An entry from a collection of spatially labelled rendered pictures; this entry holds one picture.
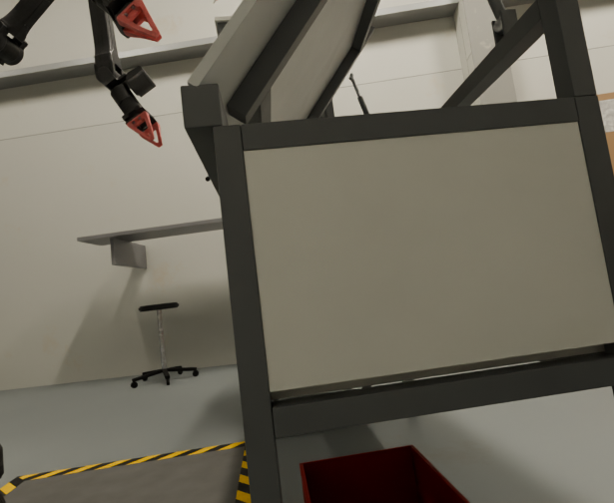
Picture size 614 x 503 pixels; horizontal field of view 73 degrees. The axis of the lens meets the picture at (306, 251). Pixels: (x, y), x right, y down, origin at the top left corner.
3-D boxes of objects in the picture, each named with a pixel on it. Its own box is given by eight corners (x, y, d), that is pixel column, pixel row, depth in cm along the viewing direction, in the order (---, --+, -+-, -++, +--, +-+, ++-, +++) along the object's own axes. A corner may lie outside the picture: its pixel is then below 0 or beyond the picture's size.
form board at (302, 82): (246, 227, 177) (242, 225, 177) (362, 39, 191) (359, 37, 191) (197, 88, 60) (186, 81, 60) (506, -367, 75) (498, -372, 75)
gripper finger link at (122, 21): (175, 39, 92) (142, 12, 92) (166, 17, 85) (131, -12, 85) (154, 61, 91) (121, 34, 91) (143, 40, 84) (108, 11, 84)
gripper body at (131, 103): (158, 122, 129) (145, 104, 130) (142, 108, 119) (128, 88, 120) (141, 135, 129) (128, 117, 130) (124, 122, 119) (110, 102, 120)
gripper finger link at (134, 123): (169, 139, 125) (152, 115, 126) (159, 130, 118) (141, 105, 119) (151, 152, 125) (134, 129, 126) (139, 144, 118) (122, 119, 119)
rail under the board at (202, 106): (184, 128, 59) (179, 85, 60) (242, 242, 176) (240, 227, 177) (223, 125, 60) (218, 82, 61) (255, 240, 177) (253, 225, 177)
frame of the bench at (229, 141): (276, 745, 52) (212, 126, 60) (273, 435, 168) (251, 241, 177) (711, 646, 57) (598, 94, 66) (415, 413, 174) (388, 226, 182)
